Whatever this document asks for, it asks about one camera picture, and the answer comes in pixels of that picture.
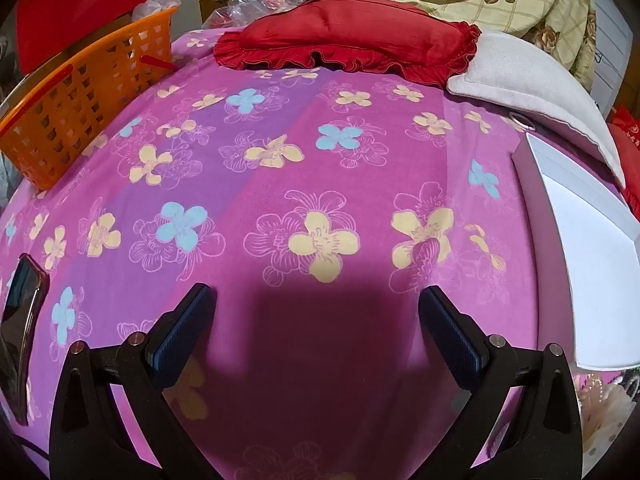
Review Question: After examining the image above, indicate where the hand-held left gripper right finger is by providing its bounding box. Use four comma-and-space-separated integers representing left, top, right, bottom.
418, 285, 583, 480

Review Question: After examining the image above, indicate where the red stick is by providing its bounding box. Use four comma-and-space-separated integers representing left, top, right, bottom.
140, 55, 178, 72

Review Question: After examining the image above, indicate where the orange plastic basket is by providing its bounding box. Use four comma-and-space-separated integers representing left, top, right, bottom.
0, 6, 180, 191

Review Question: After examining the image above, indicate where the pink floral bedsheet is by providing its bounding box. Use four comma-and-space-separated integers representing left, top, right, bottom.
0, 25, 640, 480

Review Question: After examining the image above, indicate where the white plastic bag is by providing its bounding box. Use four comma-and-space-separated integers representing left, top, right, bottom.
131, 0, 176, 21

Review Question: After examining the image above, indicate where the white pillow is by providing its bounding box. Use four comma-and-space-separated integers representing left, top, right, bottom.
446, 30, 627, 188

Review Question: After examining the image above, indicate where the red cardboard box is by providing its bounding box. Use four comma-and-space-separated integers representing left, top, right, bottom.
15, 0, 156, 76

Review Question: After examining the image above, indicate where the black phone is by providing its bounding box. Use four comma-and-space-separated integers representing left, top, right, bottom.
0, 254, 51, 426

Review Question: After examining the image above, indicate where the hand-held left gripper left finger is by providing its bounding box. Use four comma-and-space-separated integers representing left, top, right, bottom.
49, 282, 218, 480

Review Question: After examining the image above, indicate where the white cardboard box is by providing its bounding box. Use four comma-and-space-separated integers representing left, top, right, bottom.
511, 132, 640, 371

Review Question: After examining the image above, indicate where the red ruffled pillow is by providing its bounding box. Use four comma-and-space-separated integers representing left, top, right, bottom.
213, 0, 482, 86
607, 122, 640, 201

